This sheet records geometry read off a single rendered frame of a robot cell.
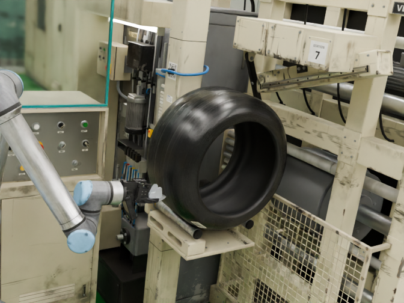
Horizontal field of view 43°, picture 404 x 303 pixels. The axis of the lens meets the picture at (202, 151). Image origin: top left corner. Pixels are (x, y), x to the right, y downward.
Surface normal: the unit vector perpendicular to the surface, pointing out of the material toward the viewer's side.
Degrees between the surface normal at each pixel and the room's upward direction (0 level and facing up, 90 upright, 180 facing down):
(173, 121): 56
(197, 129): 62
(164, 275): 90
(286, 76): 90
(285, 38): 90
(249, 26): 90
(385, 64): 72
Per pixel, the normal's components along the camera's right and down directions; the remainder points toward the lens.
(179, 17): -0.83, 0.07
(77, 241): 0.16, 0.32
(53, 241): 0.55, 0.32
